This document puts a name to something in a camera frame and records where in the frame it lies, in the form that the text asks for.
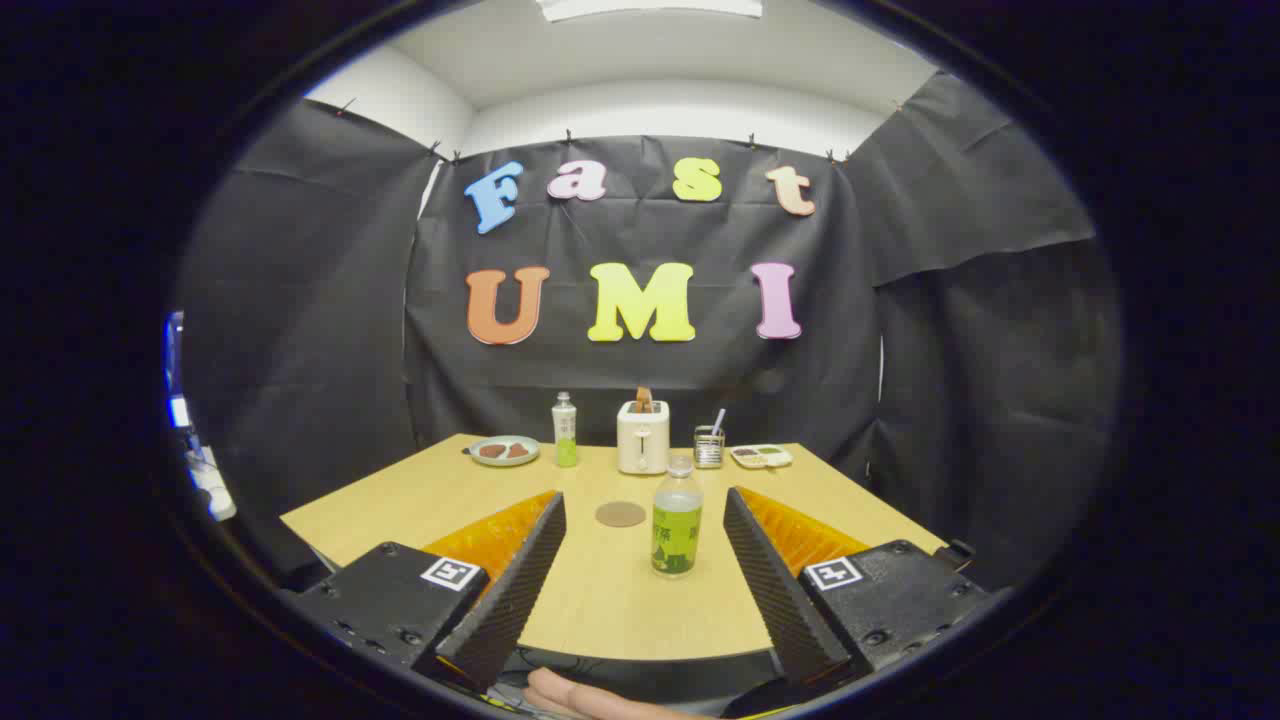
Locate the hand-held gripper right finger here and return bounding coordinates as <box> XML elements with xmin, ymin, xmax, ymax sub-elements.
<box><xmin>722</xmin><ymin>486</ymin><xmax>993</xmax><ymax>689</ymax></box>

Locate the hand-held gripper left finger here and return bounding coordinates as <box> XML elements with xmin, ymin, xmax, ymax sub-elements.
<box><xmin>290</xmin><ymin>490</ymin><xmax>568</xmax><ymax>693</ymax></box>

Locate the green label juice bottle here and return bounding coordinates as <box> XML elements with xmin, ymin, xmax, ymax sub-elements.
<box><xmin>651</xmin><ymin>455</ymin><xmax>704</xmax><ymax>578</ymax></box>

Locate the pale green plate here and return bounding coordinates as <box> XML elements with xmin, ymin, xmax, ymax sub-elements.
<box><xmin>467</xmin><ymin>435</ymin><xmax>541</xmax><ymax>468</ymax></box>

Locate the wooden table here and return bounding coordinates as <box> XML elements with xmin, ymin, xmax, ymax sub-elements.
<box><xmin>280</xmin><ymin>433</ymin><xmax>949</xmax><ymax>663</ymax></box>

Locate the cream toaster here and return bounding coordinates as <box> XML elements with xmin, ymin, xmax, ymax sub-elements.
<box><xmin>616</xmin><ymin>400</ymin><xmax>672</xmax><ymax>476</ymax></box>

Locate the white and blue equipment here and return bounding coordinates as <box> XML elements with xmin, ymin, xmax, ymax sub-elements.
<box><xmin>165</xmin><ymin>310</ymin><xmax>238</xmax><ymax>523</ymax></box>

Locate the slim white label drink bottle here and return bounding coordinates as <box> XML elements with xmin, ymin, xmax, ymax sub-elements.
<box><xmin>552</xmin><ymin>391</ymin><xmax>580</xmax><ymax>469</ymax></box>

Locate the ceiling light panel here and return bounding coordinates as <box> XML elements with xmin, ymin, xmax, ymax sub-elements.
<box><xmin>535</xmin><ymin>0</ymin><xmax>766</xmax><ymax>23</ymax></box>

